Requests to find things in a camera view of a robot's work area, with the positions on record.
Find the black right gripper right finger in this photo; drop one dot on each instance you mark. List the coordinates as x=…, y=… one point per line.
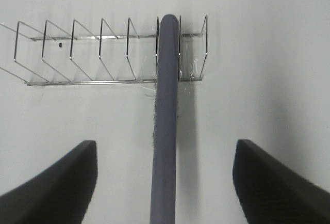
x=270, y=192

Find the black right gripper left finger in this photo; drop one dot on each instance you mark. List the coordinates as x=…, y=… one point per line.
x=59, y=194

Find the purple brush with black bristles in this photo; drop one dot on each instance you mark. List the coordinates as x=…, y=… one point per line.
x=163, y=190

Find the chrome wire dish rack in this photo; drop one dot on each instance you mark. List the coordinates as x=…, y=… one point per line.
x=98, y=55

